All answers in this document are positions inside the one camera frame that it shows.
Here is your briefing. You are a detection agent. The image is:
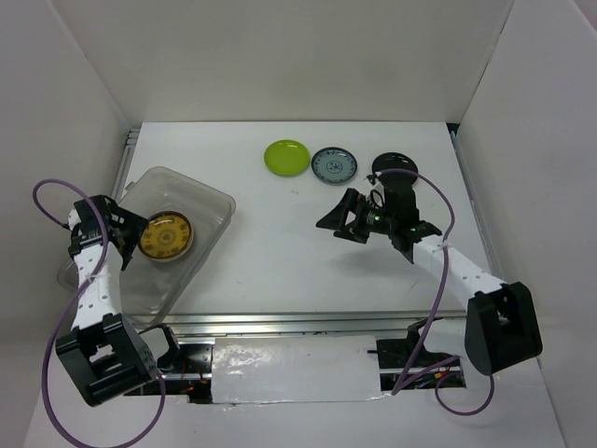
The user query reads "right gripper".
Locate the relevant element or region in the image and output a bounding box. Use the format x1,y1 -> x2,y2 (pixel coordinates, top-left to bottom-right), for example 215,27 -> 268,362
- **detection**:
317,188 -> 397,244

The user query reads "yellow brown patterned plate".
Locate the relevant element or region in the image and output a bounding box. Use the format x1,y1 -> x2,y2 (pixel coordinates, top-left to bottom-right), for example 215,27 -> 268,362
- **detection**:
138,211 -> 194,262

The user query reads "black plate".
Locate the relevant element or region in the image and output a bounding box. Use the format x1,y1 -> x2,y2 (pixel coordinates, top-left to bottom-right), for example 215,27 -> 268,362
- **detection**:
371,152 -> 419,173

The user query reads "blue patterned plate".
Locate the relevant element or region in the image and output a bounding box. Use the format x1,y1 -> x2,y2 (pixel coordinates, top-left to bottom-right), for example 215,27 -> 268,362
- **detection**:
311,147 -> 358,185
146,253 -> 187,263

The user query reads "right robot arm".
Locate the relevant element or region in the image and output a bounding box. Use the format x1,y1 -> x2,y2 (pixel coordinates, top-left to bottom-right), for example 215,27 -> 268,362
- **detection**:
316,184 -> 543,376

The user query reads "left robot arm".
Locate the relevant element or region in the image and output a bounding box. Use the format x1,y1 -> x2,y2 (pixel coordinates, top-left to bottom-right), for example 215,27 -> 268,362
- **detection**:
55,195 -> 185,407

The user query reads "clear plastic bin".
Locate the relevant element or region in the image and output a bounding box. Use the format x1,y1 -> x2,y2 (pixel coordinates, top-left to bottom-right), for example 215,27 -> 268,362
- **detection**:
60,167 -> 236,328

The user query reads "green plate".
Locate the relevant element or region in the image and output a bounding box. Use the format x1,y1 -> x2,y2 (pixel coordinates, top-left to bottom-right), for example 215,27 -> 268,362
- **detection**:
264,139 -> 311,176

